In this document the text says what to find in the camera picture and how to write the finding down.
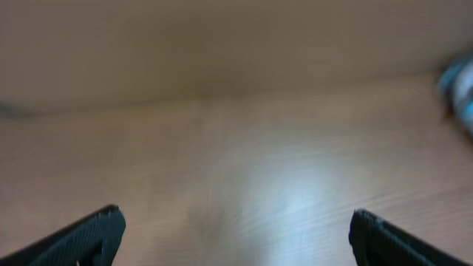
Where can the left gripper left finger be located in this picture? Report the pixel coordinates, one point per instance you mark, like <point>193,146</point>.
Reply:
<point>92,240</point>

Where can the light blue garment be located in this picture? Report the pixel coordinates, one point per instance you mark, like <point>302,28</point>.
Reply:
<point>451,71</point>

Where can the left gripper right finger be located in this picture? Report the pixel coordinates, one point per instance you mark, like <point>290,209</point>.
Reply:
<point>377,242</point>

